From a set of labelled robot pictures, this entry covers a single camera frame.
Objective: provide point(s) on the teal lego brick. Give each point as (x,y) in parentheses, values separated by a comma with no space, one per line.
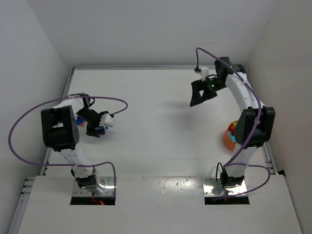
(231,136)

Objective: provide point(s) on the aluminium frame rail right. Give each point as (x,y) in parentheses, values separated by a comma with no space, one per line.
(264,156)

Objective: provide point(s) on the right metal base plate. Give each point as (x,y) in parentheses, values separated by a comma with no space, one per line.
(212,189)

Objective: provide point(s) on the metal base plate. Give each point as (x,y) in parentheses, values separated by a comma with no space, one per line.
(105,189)
(212,189)

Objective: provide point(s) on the blue round lego piece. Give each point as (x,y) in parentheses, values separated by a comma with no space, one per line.
(79,121)

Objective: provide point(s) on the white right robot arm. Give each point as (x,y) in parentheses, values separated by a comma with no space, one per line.
(255,123)

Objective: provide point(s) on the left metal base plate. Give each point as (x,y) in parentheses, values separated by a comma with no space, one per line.
(105,189)

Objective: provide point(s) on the orange round divided container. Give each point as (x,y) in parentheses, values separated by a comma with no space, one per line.
(228,136)

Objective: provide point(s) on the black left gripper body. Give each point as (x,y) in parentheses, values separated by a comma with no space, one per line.
(93,127)

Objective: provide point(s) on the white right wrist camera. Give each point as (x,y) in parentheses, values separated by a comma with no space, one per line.
(203,71)

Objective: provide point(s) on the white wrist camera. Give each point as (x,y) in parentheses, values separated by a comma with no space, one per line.
(203,71)
(107,119)

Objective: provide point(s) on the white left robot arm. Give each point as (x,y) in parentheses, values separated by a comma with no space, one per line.
(60,132)

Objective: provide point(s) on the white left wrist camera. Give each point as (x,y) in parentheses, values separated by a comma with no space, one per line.
(107,119)

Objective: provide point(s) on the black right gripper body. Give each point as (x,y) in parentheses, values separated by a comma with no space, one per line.
(204,90)

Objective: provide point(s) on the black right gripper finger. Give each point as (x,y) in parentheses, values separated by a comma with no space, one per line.
(197,99)
(196,88)

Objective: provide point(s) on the purple flower lego block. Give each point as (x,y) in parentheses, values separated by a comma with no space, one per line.
(101,130)

